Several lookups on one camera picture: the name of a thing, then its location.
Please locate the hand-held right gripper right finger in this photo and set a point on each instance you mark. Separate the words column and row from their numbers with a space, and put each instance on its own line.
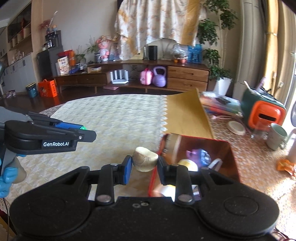
column 161, row 170

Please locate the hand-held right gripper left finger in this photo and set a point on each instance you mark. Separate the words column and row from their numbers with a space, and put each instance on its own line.
column 127, row 170

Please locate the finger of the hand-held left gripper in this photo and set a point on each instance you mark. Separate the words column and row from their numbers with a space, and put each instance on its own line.
column 85, row 136
column 66, row 125

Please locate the white garlic bulb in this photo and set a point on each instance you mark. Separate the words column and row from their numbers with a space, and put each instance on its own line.
column 144, row 158

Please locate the white bottle with yellow label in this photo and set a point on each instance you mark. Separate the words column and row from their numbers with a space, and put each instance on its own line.
column 188, row 165

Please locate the red tin box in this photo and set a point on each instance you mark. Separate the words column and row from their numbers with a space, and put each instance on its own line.
column 175, row 143

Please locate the purple elephant toy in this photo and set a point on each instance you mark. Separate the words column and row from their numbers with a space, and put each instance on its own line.
column 196, row 155

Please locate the person's left hand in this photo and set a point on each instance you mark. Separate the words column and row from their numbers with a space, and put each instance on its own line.
column 7, row 183

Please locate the wooden television cabinet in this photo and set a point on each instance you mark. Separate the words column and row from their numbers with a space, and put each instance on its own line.
column 81, row 80

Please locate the teal bucket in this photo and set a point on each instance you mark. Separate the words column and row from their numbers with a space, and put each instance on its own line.
column 31, row 90

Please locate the pair of shoes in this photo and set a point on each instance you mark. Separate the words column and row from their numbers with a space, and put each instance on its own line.
column 10, row 93

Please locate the printed snack box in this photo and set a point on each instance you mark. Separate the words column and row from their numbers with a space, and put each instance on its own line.
column 63, row 66

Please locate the yellow wood-pattern table mat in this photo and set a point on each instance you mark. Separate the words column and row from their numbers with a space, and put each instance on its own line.
column 185, row 115

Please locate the small cardboard box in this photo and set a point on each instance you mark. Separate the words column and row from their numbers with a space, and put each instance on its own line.
column 94, row 69

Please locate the small black fridge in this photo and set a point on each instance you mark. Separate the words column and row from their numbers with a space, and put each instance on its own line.
column 48, row 62

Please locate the white router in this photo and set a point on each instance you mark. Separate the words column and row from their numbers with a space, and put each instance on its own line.
column 119, row 78

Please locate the orange gift bag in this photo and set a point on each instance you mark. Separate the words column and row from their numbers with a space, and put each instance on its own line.
column 71, row 58

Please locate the small potted plant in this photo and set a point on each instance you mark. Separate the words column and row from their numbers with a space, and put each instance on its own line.
column 79, row 59
column 97, row 58

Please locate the pink toy suitcase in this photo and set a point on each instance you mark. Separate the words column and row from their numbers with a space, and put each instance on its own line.
column 146, row 77

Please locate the pink doll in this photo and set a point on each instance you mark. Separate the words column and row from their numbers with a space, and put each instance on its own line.
column 104, row 49

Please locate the round beige lid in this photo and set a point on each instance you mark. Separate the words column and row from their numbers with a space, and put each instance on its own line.
column 235, row 128

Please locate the stack of books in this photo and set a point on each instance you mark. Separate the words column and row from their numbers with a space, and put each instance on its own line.
column 219, row 106

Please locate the black coffee machine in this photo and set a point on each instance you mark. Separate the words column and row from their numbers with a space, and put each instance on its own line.
column 53, row 39

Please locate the wooden cabinet drawer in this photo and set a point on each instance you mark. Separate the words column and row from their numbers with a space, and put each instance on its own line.
column 187, row 84
column 187, row 73

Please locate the purple kettlebell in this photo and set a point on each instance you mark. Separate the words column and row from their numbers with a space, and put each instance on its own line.
column 159, row 80

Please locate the small black device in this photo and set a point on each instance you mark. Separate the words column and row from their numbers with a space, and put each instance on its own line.
column 223, row 100

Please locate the clear drinking glass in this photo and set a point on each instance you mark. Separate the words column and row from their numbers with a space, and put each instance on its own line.
column 259, row 134

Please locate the black speaker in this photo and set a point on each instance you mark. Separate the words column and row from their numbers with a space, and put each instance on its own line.
column 152, row 52

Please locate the plastic bag of fruit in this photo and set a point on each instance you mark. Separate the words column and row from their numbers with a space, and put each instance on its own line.
column 180, row 54

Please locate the green orange storage box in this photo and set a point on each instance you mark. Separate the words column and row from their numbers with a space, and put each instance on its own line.
column 266, row 113

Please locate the grey-green mug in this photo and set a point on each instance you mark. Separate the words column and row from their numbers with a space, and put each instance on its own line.
column 276, row 138

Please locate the white shell-shaped ornament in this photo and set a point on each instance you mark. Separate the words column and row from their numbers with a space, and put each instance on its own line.
column 166, row 47

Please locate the orange snack wrapper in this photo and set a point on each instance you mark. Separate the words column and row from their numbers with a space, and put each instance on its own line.
column 286, row 168

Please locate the floral cloth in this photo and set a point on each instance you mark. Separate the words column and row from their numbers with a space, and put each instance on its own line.
column 150, row 20

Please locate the tall potted plant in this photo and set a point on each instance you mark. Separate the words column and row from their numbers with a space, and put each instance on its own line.
column 217, row 27

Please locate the standing air conditioner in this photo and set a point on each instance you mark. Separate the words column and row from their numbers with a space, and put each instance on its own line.
column 252, row 46

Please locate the yellow curtain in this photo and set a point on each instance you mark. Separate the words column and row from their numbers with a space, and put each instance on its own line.
column 271, row 58

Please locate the wall shelf unit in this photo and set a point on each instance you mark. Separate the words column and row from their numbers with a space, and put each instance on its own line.
column 20, row 34

